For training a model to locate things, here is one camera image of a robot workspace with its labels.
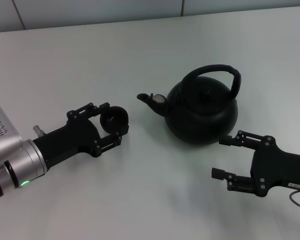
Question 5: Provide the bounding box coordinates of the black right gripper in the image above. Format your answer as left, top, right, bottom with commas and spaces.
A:
210, 129, 300, 198

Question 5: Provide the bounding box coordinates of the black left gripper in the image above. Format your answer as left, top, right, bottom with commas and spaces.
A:
32, 101, 124, 174

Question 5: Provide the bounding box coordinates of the small black teacup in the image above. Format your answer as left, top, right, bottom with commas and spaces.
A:
99, 105, 130, 134

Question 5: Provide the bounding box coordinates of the black round teapot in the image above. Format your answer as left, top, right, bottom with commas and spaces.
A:
136, 64, 242, 145

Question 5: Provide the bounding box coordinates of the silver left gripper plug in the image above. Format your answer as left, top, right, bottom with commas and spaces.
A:
32, 124, 45, 138

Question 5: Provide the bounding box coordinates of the white partition board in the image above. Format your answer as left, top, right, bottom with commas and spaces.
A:
181, 0, 300, 18
0, 0, 25, 34
13, 0, 184, 31

